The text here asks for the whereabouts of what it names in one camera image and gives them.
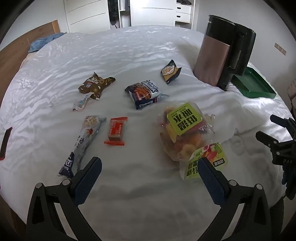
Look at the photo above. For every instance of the brown snack packet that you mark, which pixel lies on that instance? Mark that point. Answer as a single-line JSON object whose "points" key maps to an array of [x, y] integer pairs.
{"points": [[94, 85]]}

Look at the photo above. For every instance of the dark hanging clothes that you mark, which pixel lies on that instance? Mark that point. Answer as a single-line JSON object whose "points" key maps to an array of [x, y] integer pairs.
{"points": [[113, 11]]}

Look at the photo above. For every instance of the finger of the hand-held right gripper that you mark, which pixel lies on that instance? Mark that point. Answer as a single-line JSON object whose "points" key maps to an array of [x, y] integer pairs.
{"points": [[281, 121], [266, 138]]}

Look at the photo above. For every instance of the clear bag with green label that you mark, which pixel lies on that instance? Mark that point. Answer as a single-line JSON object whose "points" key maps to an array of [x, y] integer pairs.
{"points": [[182, 120]]}

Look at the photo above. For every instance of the wall switch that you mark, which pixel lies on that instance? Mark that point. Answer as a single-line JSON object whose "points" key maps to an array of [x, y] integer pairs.
{"points": [[280, 49]]}

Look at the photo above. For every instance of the orange snack bar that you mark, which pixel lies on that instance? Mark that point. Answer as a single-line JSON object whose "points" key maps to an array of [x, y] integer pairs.
{"points": [[116, 132]]}

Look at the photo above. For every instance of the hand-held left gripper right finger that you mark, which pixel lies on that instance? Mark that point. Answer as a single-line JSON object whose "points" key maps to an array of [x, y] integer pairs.
{"points": [[212, 180]]}

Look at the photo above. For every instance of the long grey white snack packet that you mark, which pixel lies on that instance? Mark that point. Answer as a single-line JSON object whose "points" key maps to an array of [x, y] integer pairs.
{"points": [[85, 134]]}

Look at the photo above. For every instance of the dark blue chip packet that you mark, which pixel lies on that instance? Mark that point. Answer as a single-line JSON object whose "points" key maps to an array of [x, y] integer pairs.
{"points": [[144, 92]]}

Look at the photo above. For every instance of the small white candy packet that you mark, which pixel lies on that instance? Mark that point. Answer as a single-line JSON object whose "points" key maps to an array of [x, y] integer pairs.
{"points": [[81, 104]]}

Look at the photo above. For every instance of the folded dark clothes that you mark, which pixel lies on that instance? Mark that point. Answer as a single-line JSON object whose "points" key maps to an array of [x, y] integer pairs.
{"points": [[183, 1]]}

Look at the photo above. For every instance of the small black yellow packet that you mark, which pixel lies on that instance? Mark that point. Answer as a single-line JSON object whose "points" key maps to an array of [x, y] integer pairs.
{"points": [[170, 70]]}

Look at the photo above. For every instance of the blue cloth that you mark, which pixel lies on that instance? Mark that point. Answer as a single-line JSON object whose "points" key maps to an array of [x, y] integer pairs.
{"points": [[39, 44]]}

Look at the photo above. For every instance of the white wardrobe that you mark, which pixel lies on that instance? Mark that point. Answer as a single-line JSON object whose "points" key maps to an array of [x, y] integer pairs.
{"points": [[150, 11]]}

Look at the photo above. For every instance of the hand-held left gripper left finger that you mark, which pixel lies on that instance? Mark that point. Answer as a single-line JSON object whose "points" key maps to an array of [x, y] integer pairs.
{"points": [[89, 176]]}

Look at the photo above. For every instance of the green tray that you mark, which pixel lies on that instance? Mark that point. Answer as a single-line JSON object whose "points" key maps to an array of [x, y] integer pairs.
{"points": [[252, 83]]}

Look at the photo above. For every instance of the bronze and black appliance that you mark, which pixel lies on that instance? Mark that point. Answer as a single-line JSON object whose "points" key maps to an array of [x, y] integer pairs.
{"points": [[210, 58]]}

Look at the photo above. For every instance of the wooden headboard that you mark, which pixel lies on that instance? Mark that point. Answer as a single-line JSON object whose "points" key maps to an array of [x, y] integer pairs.
{"points": [[13, 53]]}

